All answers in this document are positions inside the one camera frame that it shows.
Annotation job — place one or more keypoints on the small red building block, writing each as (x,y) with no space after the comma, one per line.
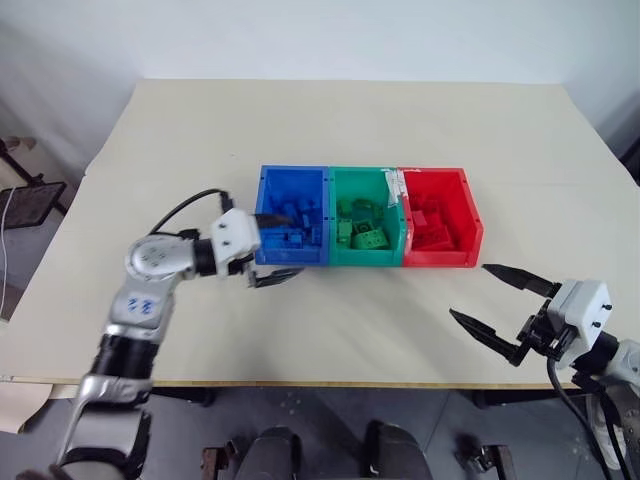
(420,220)

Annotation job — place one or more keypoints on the black flat plate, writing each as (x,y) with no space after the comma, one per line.
(32,205)

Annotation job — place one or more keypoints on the black table frame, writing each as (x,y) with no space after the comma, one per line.
(350,392)

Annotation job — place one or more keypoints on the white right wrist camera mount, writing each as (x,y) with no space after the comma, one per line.
(580,310)

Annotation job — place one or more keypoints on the white tape strip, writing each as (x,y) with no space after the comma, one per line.
(395,187)

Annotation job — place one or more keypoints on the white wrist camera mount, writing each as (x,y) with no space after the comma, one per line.
(580,310)
(235,232)

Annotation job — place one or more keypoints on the dark rounded shape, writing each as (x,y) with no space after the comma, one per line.
(395,452)
(275,455)

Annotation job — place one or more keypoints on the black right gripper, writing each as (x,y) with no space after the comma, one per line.
(540,335)

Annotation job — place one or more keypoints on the green plastic bin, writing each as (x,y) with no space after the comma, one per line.
(365,257)

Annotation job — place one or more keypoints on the rusty brown bracket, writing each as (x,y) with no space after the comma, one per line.
(212,462)
(492,462)

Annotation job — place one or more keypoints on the black stand rod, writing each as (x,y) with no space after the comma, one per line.
(20,167)

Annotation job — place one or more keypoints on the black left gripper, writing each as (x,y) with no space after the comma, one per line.
(242,266)

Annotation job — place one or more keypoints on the long blue building block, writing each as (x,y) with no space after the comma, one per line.
(284,241)

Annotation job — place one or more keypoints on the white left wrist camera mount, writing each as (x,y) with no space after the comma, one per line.
(235,232)

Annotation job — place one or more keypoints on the red plastic bin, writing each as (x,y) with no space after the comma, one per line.
(465,200)

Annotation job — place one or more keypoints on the large green building block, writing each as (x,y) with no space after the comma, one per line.
(370,241)

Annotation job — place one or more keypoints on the large red building block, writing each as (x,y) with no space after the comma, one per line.
(432,240)

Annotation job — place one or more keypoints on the blue plastic bin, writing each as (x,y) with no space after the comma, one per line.
(287,256)

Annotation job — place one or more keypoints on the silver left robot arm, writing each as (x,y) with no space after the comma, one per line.
(150,260)

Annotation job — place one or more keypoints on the narrow green building block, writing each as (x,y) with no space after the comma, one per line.
(346,234)

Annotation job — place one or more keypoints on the square green building block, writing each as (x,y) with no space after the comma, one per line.
(364,227)

